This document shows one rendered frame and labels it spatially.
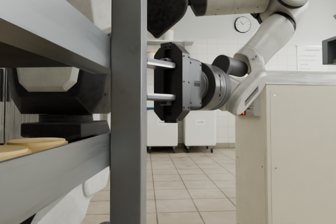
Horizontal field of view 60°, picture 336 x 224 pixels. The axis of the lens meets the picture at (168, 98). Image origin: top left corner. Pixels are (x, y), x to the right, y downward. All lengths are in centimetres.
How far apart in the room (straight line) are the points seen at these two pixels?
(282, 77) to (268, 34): 72
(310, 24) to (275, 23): 592
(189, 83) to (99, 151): 24
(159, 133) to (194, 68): 439
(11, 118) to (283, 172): 425
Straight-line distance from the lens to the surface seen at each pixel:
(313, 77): 145
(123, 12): 29
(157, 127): 484
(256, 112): 135
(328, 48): 214
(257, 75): 60
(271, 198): 137
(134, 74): 27
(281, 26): 68
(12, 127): 500
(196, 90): 48
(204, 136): 495
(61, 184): 19
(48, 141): 26
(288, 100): 136
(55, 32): 18
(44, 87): 62
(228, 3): 68
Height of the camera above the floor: 73
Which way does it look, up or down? 2 degrees up
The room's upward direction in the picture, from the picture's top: straight up
